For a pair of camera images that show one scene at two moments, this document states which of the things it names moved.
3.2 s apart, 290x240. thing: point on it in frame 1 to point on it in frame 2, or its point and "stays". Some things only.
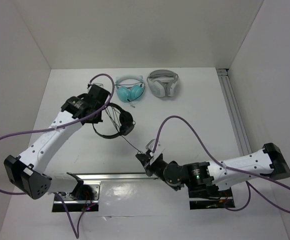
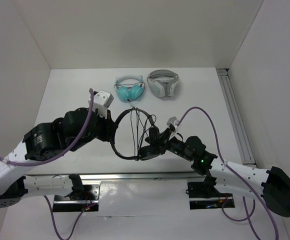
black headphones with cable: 126,125 to 113,136
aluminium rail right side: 234,111 stays
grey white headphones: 163,83 stays
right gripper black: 144,160 to 164,137
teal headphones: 129,87 stays
